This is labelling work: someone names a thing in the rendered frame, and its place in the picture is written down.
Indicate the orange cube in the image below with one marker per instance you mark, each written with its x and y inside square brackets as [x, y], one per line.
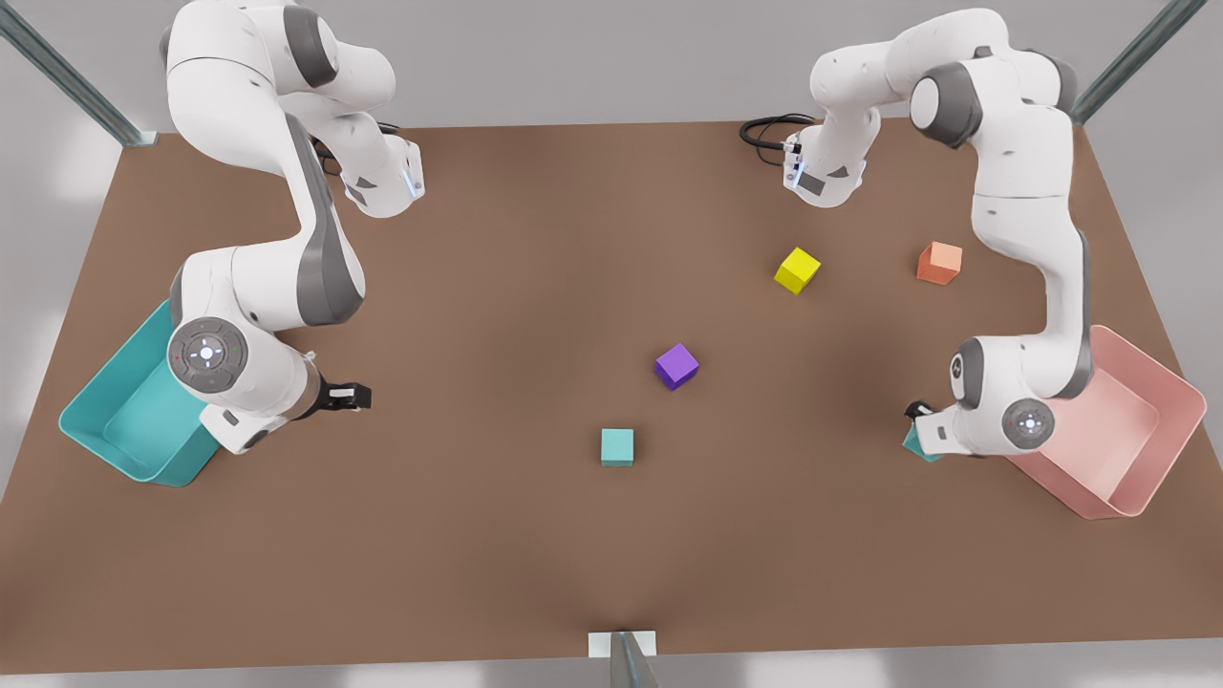
[939, 263]

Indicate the yellow cube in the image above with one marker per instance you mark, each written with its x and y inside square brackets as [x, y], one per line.
[797, 270]

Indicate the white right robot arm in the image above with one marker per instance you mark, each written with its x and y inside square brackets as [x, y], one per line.
[244, 182]

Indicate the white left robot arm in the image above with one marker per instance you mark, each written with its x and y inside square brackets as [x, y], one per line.
[1013, 172]

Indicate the pink plastic bin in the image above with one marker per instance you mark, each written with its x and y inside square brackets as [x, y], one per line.
[1123, 430]

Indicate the purple cube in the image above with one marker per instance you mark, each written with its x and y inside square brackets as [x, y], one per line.
[676, 366]

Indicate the teal plastic bin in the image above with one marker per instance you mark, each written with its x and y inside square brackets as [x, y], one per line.
[143, 411]

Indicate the silver frame post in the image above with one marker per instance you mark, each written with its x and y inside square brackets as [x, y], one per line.
[72, 76]
[629, 659]
[1132, 57]

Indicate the light blue cube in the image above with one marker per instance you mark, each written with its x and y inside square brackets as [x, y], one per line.
[617, 446]
[917, 445]

